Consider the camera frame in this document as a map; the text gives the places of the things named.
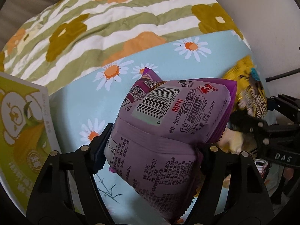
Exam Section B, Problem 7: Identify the purple snack bag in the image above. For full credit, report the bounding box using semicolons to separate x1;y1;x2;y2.
104;68;237;223

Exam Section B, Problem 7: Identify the right hand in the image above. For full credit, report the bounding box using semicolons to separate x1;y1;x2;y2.
283;167;299;180

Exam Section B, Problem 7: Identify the green cardboard box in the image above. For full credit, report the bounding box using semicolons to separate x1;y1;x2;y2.
1;72;60;214

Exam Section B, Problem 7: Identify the floral striped duvet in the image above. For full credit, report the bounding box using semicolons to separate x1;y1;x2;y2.
1;0;245;93

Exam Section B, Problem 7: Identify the black floor lamp stand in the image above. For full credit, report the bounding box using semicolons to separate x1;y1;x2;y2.
265;68;300;82

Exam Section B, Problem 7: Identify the blue daisy tablecloth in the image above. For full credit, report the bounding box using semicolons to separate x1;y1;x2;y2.
50;31;252;224

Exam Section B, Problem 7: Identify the gold chocolate snack bag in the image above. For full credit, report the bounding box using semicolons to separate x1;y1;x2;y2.
223;55;267;119

